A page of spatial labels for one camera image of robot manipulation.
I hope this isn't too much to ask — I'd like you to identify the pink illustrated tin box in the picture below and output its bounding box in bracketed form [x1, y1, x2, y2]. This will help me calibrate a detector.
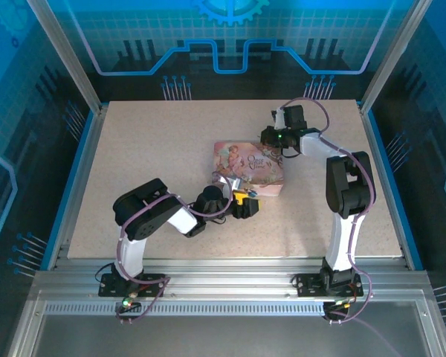
[210, 140, 286, 199]

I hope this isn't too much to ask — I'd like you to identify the blue table edge trim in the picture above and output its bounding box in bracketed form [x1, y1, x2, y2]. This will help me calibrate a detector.
[39, 110, 98, 271]
[366, 110, 427, 271]

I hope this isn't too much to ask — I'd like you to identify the grey metal base sheet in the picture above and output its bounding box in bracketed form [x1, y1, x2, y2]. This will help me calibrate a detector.
[33, 315, 432, 357]

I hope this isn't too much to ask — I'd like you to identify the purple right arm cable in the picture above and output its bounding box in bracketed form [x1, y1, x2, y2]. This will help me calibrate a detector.
[277, 97, 401, 357]

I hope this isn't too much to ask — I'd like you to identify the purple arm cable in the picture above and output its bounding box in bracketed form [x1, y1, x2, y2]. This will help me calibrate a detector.
[114, 174, 234, 325]
[277, 97, 401, 357]

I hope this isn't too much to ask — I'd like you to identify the aluminium frame cross beam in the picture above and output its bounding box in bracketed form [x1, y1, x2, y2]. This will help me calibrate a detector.
[33, 256, 432, 304]

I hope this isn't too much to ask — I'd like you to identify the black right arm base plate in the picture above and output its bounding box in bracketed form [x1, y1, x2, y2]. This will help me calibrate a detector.
[295, 273, 365, 298]

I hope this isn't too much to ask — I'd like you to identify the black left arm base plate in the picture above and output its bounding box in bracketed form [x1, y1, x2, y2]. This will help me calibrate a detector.
[99, 273, 168, 298]

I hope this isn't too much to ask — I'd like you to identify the slotted grey cable duct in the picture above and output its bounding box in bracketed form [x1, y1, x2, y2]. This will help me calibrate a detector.
[44, 301, 330, 318]

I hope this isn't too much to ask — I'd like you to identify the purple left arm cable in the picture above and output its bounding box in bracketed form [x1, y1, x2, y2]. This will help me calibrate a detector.
[114, 174, 234, 325]

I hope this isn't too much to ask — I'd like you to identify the aluminium table side rail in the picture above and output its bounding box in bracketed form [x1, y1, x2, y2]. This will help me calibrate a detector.
[46, 103, 107, 271]
[358, 102, 419, 271]

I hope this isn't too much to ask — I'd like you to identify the aluminium frame post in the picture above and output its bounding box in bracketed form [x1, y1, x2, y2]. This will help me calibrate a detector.
[359, 0, 435, 115]
[25, 0, 105, 115]

